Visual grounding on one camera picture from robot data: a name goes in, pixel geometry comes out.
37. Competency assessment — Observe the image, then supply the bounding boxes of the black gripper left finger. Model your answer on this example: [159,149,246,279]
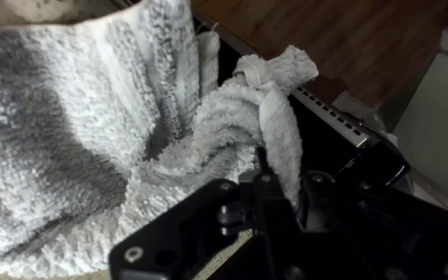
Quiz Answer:
[109,148,280,280]

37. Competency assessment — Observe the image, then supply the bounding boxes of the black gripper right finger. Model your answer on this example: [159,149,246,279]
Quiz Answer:
[304,171,448,280]

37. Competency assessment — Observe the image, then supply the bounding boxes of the grey white towel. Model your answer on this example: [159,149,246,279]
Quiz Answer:
[0,0,318,279]

